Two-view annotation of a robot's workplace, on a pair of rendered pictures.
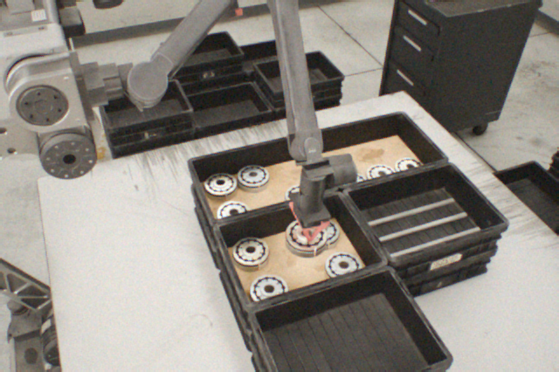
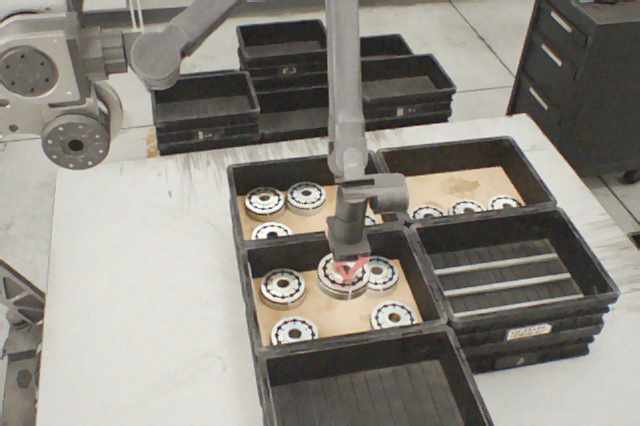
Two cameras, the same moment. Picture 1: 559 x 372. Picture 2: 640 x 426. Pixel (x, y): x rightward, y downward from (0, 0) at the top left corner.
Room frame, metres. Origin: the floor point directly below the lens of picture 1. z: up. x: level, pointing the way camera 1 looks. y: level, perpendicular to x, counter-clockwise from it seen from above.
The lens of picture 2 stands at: (0.00, -0.16, 2.01)
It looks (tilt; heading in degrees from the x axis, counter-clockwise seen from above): 43 degrees down; 8
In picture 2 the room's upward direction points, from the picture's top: 2 degrees clockwise
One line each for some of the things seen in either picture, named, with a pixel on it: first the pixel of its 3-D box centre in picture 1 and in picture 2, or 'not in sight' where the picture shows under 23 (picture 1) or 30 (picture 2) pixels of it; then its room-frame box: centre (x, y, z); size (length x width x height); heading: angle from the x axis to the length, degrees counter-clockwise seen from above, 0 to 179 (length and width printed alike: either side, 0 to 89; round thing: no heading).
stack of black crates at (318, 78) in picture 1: (296, 106); (393, 120); (2.41, -0.10, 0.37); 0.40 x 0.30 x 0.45; 114
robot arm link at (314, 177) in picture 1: (315, 179); (354, 201); (0.88, -0.08, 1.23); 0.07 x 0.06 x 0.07; 113
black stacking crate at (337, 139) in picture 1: (372, 161); (459, 193); (1.37, -0.32, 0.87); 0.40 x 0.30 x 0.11; 112
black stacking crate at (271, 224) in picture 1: (297, 258); (337, 301); (0.95, -0.06, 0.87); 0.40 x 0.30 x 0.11; 112
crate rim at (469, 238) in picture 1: (423, 210); (509, 262); (1.10, -0.43, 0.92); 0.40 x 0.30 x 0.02; 112
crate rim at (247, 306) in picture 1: (298, 245); (339, 286); (0.95, -0.06, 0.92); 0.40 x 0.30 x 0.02; 112
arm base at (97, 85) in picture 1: (99, 84); (99, 53); (0.90, 0.36, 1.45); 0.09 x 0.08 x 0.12; 24
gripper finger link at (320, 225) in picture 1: (309, 223); (346, 257); (0.87, -0.08, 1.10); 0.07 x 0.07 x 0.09; 21
